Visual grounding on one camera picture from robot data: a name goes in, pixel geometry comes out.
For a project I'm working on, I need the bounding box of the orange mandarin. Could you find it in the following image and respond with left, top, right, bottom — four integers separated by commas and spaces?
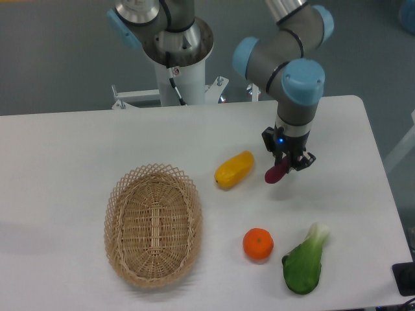
243, 228, 274, 260

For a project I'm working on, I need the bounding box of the purple sweet potato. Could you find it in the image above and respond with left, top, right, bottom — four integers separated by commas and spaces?
265, 157, 289, 184

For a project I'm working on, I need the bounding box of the white frame at right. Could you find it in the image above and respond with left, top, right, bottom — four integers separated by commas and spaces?
383, 111, 415, 174

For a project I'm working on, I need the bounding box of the blue object top right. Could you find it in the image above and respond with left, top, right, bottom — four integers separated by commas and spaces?
399, 0, 414, 34

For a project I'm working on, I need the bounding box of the green bok choy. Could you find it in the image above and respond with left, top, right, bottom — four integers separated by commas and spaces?
281, 222, 331, 295

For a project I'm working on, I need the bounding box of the yellow mango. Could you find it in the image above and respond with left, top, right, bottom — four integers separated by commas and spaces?
214, 150, 254, 189

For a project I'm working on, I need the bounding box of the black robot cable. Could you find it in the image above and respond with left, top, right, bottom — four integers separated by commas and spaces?
165, 51, 188, 106

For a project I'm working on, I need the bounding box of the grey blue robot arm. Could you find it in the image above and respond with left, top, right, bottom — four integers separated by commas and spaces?
106, 1, 334, 174

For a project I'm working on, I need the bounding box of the black device at edge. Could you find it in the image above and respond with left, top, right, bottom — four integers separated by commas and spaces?
392, 262, 414, 297

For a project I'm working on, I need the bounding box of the woven wicker basket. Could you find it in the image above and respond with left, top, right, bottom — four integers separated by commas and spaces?
104, 164, 202, 289

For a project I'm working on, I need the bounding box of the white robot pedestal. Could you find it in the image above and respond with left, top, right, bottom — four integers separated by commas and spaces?
110, 17, 262, 109

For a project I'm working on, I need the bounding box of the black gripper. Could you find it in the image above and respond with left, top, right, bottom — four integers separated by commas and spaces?
261, 126, 316, 172

